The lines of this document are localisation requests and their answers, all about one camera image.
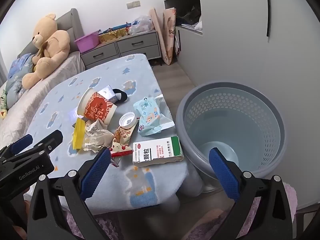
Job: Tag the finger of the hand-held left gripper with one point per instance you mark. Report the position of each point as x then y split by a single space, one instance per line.
50 140
22 140

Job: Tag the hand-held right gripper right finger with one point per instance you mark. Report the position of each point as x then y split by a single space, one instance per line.
223 172

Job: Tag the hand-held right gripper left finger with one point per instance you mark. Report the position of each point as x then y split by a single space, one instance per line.
96 172

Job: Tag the written paper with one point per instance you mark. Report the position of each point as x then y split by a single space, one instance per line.
97 135

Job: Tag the red and beige snack wrapper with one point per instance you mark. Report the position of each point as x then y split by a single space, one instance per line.
121 140

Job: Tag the red and white paper cup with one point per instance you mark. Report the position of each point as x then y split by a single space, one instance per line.
97 107

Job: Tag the white bottle cap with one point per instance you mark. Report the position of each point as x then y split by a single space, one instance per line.
127 119

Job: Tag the white and green medicine box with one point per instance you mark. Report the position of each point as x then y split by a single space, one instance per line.
155 152

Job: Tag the grey perforated trash bin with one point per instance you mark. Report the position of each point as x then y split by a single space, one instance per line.
262 110

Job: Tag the light blue wet wipe packet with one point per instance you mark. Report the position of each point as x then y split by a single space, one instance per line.
150 115

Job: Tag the black fabric band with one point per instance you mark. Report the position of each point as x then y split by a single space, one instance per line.
122 96

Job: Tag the small green toy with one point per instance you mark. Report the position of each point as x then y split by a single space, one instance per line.
3 100

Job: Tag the beige bed cover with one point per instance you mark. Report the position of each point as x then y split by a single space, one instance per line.
57 72

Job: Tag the blue floral pillow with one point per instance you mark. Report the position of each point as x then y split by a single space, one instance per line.
17 72

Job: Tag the pink fluffy cloth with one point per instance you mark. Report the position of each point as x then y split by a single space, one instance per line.
291 195

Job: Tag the large beige teddy bear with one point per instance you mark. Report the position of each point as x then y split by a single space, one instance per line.
50 47

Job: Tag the purple plastic basket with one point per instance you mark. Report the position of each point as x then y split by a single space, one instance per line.
86 42

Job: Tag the grey bed headboard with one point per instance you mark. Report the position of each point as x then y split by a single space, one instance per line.
72 25

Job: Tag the gold gift box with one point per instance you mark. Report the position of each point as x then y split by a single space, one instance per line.
112 35

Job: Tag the grey drawer dresser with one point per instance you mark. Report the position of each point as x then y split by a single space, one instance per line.
138 45

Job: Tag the blue wrapping paper roll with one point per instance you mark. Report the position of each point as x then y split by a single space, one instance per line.
120 26

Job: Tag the clear plastic bag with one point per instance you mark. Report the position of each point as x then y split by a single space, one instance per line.
141 25

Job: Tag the cartoon printed foam mat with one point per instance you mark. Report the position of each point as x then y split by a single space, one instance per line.
170 35

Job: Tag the white cloth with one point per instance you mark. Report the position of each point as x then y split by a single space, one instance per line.
197 26

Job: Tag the dark bag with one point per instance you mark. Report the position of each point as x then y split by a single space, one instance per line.
191 13

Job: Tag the beige wall socket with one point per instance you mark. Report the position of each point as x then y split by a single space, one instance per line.
133 4

